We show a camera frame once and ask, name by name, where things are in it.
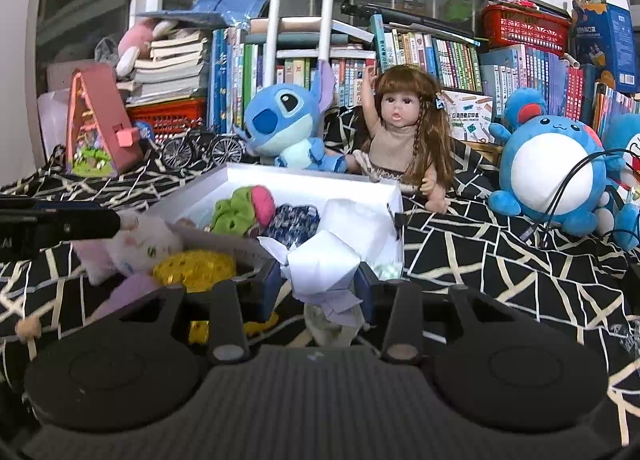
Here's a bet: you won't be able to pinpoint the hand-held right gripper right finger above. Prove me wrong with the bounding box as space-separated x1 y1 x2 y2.
354 263 531 365

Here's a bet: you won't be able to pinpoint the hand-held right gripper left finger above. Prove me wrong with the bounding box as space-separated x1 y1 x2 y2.
107 260 285 365

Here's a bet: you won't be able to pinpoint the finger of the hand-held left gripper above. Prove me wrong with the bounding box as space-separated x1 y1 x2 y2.
40 210 122 242

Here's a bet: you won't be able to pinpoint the white floral cloth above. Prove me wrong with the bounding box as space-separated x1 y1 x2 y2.
305 303 361 346

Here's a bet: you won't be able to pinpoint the white crinkled cloth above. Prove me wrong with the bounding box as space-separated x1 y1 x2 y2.
257 227 366 326

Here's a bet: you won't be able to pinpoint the white fluffy plush face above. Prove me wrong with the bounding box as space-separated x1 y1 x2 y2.
107 213 183 273

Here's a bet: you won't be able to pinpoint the navy floral pouch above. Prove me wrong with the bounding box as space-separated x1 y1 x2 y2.
260 204 321 246

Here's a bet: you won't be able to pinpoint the gold sequin ball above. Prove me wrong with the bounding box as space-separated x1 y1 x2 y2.
152 249 237 293
189 313 280 345

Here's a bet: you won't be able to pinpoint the purple fluffy pad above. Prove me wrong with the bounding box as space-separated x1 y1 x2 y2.
92 273 161 321

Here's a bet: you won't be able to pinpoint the pink round cushion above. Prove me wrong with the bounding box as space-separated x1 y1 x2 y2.
250 186 277 228

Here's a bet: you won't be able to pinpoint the green scrunchie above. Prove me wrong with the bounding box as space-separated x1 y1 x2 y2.
210 187 261 236

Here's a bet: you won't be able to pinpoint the beige sponge block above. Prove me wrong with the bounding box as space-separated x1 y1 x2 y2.
15 316 42 341

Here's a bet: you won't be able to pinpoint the white cardboard box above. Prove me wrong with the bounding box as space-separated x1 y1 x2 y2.
150 163 406 281

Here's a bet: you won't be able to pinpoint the pink triangular dollhouse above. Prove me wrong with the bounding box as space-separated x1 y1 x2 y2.
65 63 146 178

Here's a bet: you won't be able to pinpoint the black white lined blanket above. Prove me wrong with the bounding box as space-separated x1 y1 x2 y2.
0 105 640 441

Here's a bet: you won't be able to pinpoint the red plastic basket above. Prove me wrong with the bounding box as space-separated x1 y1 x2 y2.
480 3 571 56
125 98 208 143

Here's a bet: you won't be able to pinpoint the black miniature bicycle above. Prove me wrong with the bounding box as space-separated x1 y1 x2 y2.
160 120 246 171

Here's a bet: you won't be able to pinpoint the brown haired doll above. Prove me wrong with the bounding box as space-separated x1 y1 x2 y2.
345 64 456 213

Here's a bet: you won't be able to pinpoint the blue alien plush toy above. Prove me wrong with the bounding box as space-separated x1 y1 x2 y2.
232 60 358 173

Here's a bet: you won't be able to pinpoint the grey plush toy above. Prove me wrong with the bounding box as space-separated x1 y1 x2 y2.
94 35 123 66

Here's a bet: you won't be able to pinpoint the stack of books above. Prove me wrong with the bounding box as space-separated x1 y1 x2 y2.
117 28 213 106

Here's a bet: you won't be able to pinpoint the pink and white plush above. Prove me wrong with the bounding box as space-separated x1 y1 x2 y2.
115 18 181 81

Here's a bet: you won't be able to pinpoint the white printed game box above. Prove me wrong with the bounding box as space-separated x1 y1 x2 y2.
442 90 496 143

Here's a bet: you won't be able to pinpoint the round blue mouse plush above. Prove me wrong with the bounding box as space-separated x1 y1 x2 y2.
487 88 626 236

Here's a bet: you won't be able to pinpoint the row of books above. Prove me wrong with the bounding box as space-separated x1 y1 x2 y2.
207 15 640 136

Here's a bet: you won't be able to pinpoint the blue plastic bag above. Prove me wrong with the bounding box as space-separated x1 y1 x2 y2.
190 0 271 34

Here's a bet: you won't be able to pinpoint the black folded tripod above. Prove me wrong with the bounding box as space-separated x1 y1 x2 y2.
340 0 476 38

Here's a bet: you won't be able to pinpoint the blue cat plush toy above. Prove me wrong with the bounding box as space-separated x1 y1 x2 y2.
600 113 640 251

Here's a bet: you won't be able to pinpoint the blue cardboard box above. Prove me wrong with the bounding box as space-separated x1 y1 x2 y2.
570 0 636 94

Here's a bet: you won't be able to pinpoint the black cables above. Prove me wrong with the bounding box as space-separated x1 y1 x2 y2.
520 147 640 241

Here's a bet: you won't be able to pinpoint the white trolley handle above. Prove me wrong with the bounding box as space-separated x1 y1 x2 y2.
264 0 340 64

